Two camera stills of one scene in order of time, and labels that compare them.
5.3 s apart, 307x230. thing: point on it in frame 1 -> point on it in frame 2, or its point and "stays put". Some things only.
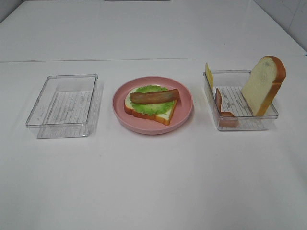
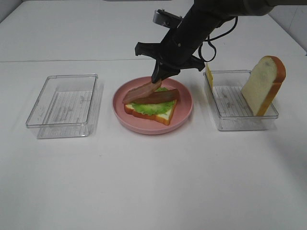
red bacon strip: (227, 119) -> (141, 90)
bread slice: (165, 118) stays put
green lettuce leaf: (151, 109) stays put
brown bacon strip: (154, 97) stays put
